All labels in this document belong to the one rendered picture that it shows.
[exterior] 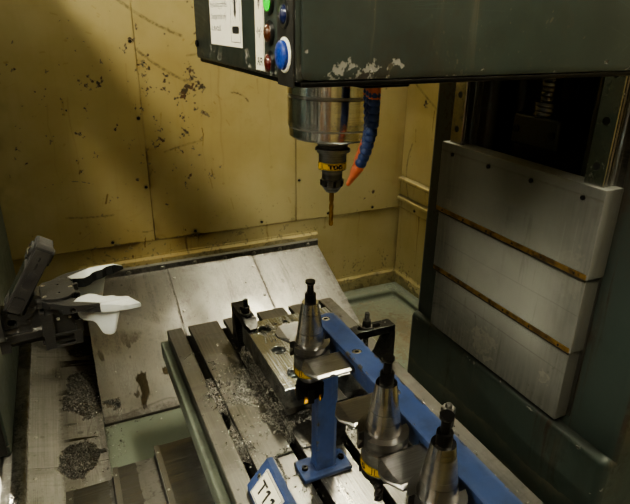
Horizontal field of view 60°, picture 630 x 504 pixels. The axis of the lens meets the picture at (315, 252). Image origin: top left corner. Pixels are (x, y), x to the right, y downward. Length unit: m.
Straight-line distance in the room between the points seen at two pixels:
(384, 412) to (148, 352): 1.26
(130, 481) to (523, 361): 0.93
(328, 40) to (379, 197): 1.73
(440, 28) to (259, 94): 1.37
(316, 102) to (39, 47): 1.13
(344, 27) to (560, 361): 0.88
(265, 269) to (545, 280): 1.15
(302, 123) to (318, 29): 0.34
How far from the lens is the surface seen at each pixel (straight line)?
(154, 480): 1.40
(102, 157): 1.93
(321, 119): 0.91
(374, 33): 0.64
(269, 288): 2.03
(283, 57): 0.61
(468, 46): 0.71
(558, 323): 1.24
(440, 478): 0.61
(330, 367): 0.83
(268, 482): 1.03
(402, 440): 0.70
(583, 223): 1.14
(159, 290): 2.00
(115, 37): 1.89
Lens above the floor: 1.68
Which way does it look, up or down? 23 degrees down
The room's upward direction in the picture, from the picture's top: 1 degrees clockwise
